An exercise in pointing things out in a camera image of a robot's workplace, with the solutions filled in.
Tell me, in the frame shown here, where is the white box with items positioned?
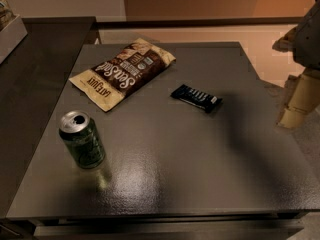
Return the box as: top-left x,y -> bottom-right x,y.
0,0 -> 28,64

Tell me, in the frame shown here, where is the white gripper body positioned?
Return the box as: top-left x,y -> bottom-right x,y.
293,0 -> 320,70

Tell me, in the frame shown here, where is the dark blue candy bar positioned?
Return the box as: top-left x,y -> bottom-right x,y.
171,84 -> 222,113

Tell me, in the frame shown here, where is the green soda can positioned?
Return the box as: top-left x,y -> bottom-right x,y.
59,110 -> 105,169

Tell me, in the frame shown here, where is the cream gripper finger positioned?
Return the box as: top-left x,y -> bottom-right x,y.
276,68 -> 320,129
272,27 -> 297,52

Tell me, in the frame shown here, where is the brown snack bag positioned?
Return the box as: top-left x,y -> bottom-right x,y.
69,38 -> 176,112

